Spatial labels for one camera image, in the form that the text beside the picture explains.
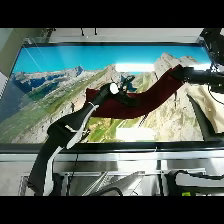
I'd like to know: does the red shirt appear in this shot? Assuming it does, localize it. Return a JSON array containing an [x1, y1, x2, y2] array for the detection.
[[85, 64, 185, 120]]

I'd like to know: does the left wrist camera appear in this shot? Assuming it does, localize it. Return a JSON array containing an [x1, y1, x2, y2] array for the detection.
[[120, 75, 136, 94]]

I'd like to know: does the silver frame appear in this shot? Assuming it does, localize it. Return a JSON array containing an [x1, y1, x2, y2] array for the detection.
[[0, 142, 224, 197]]

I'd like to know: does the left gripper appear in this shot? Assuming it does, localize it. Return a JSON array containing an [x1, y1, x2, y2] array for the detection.
[[117, 89, 141, 108]]

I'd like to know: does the cream garment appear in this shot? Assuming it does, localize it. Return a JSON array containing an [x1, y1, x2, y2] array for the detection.
[[185, 82, 224, 135]]

